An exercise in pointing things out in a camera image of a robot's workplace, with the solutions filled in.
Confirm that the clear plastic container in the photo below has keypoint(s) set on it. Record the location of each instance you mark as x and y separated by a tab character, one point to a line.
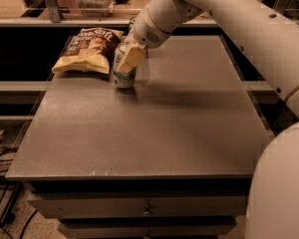
95	8

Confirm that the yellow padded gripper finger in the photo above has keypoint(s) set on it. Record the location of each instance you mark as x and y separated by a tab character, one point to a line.
133	56

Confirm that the brown chip bag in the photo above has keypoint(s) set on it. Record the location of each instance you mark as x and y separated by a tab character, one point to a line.
92	50

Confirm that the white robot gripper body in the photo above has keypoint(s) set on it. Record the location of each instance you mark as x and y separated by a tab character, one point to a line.
146	34

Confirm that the white 7up soda can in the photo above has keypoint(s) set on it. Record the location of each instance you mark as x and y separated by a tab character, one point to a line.
123	79

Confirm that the metal shelf rail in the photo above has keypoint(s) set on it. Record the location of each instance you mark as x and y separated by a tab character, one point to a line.
30	12

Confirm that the grey drawer cabinet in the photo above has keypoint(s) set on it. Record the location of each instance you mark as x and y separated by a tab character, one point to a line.
170	158

